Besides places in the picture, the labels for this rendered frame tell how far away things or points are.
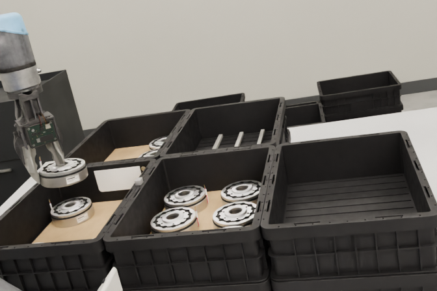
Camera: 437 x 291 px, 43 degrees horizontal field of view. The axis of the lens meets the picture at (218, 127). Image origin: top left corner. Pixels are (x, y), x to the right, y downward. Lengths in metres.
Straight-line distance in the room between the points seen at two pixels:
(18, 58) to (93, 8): 3.53
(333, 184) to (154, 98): 3.49
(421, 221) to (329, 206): 0.31
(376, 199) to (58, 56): 3.91
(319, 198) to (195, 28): 3.36
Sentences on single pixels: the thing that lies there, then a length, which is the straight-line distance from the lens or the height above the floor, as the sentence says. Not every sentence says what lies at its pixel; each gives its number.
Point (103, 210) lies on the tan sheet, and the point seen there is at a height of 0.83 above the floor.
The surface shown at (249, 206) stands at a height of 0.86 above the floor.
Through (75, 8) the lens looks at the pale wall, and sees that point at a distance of 4.73.
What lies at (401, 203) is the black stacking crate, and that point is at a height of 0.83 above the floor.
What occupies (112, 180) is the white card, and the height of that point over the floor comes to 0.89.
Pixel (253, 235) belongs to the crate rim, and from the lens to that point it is 0.98.
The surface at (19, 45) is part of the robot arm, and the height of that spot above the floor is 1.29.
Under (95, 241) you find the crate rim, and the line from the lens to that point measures 1.07.
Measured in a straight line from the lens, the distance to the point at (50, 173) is 1.24.
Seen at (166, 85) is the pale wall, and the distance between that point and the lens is 4.65.
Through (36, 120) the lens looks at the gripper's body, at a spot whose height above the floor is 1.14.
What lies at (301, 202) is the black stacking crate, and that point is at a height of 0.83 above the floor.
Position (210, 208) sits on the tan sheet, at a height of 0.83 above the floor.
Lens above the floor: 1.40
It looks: 18 degrees down
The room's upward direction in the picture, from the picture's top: 11 degrees counter-clockwise
